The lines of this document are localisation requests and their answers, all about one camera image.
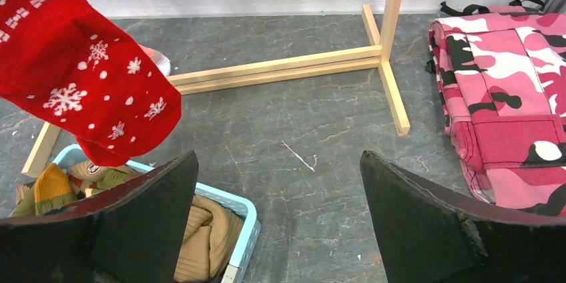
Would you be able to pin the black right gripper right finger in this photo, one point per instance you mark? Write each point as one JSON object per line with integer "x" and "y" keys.
{"x": 429, "y": 233}

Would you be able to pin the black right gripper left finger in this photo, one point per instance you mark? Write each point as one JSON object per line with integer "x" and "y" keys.
{"x": 130, "y": 233}

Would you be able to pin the green striped sock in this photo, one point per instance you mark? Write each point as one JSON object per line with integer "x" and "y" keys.
{"x": 57, "y": 187}

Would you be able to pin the light blue plastic basket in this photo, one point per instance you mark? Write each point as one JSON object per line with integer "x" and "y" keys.
{"x": 244, "y": 208}

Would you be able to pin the red snowflake sock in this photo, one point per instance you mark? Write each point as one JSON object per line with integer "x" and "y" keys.
{"x": 67, "y": 64}

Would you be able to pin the pink camouflage bag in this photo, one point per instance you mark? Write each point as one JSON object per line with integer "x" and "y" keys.
{"x": 500, "y": 73}

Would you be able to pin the wooden rack frame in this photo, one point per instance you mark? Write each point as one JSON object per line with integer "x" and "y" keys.
{"x": 375, "y": 55}

